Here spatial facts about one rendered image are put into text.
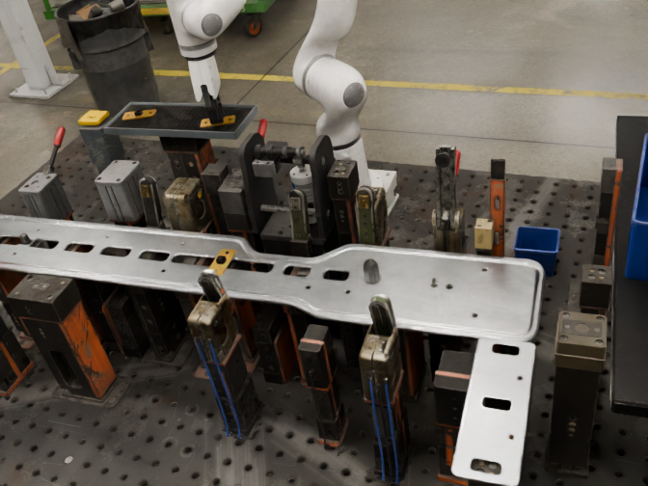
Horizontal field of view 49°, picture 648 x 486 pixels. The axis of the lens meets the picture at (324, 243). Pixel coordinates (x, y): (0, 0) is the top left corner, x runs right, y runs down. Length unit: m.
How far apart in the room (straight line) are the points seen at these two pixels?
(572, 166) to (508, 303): 2.28
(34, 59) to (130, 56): 1.18
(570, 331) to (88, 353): 1.04
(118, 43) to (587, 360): 3.53
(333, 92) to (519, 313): 0.76
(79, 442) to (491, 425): 0.96
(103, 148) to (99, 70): 2.48
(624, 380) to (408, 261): 0.49
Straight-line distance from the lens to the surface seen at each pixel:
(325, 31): 1.83
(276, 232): 1.66
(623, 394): 1.20
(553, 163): 3.62
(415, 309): 1.35
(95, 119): 1.94
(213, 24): 1.55
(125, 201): 1.75
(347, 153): 1.95
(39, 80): 5.48
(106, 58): 4.37
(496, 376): 1.24
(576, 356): 1.24
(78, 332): 1.66
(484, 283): 1.40
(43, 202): 1.93
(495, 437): 1.16
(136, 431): 1.69
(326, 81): 1.80
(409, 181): 2.24
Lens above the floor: 1.93
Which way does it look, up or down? 37 degrees down
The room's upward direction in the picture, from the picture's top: 10 degrees counter-clockwise
